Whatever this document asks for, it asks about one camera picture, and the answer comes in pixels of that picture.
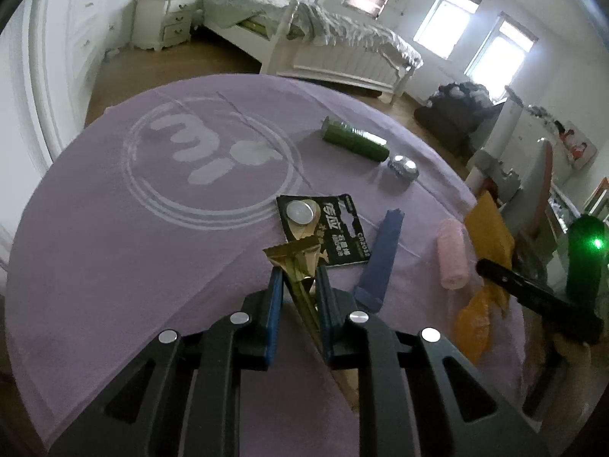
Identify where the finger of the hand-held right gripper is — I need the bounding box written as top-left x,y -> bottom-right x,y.
476,258 -> 605,346

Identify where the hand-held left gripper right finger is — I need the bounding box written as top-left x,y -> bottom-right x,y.
314,264 -> 553,457

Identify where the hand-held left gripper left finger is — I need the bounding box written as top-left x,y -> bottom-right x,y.
48,267 -> 286,457

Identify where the gold foil wrapper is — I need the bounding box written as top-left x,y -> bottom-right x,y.
263,237 -> 361,412

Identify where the yellow plastic bag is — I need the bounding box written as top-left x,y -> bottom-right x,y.
452,191 -> 518,365

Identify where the cluttered glass shelf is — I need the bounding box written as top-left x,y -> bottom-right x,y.
547,176 -> 609,235

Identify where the pink paper roll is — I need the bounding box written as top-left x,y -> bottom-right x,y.
438,219 -> 470,290

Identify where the black battery blister pack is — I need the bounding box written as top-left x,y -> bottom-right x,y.
276,193 -> 372,267

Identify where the blue plastic strip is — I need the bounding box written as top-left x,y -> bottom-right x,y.
354,208 -> 405,313

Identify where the grey clamp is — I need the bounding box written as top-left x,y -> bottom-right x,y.
476,150 -> 520,201

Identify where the white dresser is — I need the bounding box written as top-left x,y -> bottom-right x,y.
504,100 -> 587,186

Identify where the white pole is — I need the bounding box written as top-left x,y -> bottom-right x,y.
465,86 -> 524,186

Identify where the silver foil ball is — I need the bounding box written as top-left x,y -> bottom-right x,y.
387,155 -> 420,181

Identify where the green bag roll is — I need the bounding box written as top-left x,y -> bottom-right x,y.
321,117 -> 391,163

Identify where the dark clothes pile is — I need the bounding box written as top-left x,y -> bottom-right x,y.
414,81 -> 504,154

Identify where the bright window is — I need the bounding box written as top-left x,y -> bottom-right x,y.
413,0 -> 481,62
465,11 -> 538,91

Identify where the white wooden bed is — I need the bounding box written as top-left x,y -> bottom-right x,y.
197,0 -> 424,105

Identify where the grey green quilt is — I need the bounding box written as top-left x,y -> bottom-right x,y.
204,0 -> 424,71

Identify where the white nightstand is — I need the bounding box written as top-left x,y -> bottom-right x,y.
131,0 -> 203,52

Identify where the white wardrobe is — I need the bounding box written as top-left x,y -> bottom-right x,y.
0,0 -> 120,165

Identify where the wall poster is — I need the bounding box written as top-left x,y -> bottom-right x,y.
554,121 -> 598,170

